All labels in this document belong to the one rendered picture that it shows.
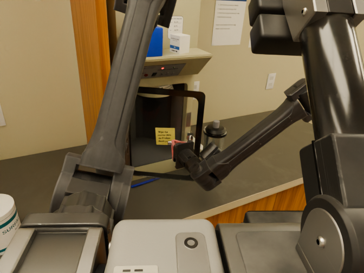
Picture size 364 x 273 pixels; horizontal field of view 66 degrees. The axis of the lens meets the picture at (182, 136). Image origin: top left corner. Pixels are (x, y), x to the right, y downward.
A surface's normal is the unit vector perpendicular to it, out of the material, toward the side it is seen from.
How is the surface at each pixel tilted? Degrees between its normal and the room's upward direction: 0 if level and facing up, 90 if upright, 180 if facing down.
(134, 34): 60
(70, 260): 0
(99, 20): 90
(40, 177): 0
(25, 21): 90
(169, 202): 0
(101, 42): 90
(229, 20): 90
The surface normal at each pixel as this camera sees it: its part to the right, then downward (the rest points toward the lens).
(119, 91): 0.22, -0.02
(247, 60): 0.46, 0.45
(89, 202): 0.39, -0.82
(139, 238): 0.06, -0.88
